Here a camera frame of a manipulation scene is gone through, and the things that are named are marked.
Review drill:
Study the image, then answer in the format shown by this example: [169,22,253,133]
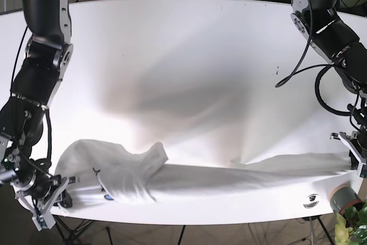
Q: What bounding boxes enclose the left silver table grommet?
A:
[53,194,73,209]

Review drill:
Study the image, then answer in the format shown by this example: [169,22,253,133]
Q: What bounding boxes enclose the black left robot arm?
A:
[291,0,366,169]

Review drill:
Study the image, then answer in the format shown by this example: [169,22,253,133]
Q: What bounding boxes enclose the white printed T-shirt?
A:
[56,139,351,206]

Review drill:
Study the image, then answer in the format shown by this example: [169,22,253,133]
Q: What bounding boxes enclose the right silver table grommet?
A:
[303,194,320,209]

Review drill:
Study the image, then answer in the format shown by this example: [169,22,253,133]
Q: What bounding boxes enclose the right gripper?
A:
[0,147,78,231]

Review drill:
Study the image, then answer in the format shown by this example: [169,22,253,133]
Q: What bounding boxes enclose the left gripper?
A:
[330,126,366,168]

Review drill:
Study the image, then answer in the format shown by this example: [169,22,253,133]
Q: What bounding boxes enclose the grey plant pot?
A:
[329,183,362,214]

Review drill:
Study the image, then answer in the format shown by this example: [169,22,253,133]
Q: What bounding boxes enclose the green potted plant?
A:
[334,202,366,245]

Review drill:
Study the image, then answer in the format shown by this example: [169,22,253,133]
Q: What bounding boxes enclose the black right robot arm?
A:
[1,0,77,231]

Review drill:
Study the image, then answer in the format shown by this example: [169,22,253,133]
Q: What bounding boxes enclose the silver table grommet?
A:
[53,194,73,209]
[303,194,320,209]

